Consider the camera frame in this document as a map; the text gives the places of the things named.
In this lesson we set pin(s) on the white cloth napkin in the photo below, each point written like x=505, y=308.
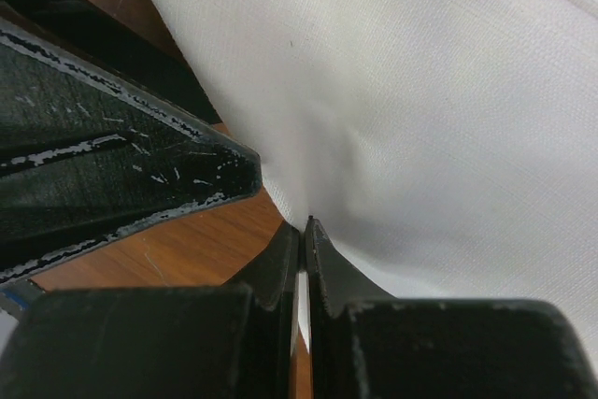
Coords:
x=451, y=144

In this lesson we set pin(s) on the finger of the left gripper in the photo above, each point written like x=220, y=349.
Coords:
x=127, y=37
x=87, y=158

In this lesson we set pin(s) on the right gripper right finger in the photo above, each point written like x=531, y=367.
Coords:
x=366, y=343

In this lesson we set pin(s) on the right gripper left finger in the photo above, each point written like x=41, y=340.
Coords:
x=236, y=340

